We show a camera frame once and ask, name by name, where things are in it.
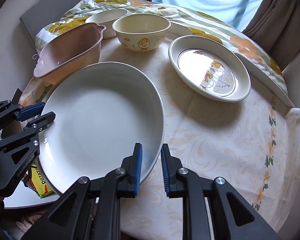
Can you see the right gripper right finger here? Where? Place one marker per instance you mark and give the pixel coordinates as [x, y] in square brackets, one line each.
[212, 209]

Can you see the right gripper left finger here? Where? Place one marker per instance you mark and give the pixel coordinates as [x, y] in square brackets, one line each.
[90, 209]

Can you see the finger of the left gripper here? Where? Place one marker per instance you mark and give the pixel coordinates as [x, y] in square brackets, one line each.
[25, 113]
[40, 123]

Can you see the plain white plate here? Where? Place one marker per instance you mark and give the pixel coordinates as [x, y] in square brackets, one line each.
[101, 111]

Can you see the pink handled bowl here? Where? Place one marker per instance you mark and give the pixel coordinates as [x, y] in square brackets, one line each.
[69, 52]

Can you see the white ribbed bowl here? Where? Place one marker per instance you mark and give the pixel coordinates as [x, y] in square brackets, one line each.
[107, 18]

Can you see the cream cartoon bowl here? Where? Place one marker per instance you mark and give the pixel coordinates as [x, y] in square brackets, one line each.
[141, 32]

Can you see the white duck-print plate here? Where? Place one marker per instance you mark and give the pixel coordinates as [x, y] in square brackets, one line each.
[209, 68]

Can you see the yellow snack packet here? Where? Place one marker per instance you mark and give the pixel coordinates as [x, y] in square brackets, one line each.
[35, 181]

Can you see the grey headboard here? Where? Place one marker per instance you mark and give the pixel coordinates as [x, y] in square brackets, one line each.
[44, 13]

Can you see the floral striped duvet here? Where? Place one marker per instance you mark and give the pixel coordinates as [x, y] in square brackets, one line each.
[198, 22]

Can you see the right brown curtain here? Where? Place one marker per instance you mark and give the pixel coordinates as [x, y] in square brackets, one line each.
[276, 28]

